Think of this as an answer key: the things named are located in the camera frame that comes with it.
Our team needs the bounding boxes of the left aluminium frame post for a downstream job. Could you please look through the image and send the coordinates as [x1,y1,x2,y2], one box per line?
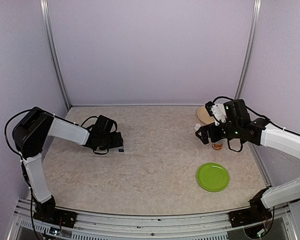
[39,0,72,111]

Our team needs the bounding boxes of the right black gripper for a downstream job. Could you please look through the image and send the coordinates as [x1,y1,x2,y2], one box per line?
[195,120,241,145]

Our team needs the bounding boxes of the orange pill bottle grey cap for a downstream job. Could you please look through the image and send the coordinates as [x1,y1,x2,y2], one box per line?
[212,141,224,151]

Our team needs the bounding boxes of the aluminium frame post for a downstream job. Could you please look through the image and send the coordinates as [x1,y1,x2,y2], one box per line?
[39,0,72,111]
[234,0,262,99]

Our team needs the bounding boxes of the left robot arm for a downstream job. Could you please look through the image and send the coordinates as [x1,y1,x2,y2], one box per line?
[8,107,124,223]

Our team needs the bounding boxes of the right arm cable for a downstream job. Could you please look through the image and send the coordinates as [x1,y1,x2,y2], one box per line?
[209,96,300,152]

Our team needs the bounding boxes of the green plate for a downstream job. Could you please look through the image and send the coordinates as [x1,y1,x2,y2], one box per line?
[196,162,230,193]

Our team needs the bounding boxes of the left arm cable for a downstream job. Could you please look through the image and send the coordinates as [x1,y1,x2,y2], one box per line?
[3,108,96,156]

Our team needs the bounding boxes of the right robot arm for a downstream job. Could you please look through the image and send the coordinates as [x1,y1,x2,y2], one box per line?
[195,98,300,222]

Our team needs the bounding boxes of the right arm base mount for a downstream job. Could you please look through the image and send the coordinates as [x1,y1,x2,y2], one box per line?
[228,188,273,228]

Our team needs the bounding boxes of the front aluminium rail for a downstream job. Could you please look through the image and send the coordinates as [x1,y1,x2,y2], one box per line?
[4,199,300,240]

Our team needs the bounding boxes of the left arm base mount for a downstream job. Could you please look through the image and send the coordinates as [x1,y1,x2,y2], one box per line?
[31,195,78,229]

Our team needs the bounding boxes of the right aluminium frame post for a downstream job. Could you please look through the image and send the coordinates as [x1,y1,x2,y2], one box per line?
[234,0,262,99]

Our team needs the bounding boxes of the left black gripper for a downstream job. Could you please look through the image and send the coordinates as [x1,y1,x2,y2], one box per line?
[99,132,124,151]

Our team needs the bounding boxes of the round wooden plate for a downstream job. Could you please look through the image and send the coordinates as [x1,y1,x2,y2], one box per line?
[196,106,215,125]

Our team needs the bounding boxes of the small white pill bottle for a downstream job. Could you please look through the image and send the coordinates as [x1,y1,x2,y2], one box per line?
[194,123,201,131]

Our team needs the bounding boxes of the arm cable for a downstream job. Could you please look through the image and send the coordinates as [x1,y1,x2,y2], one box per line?
[209,96,300,152]
[3,108,96,156]

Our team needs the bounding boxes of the clear plastic pill organizer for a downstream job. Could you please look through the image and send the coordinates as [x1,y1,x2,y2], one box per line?
[109,140,136,155]

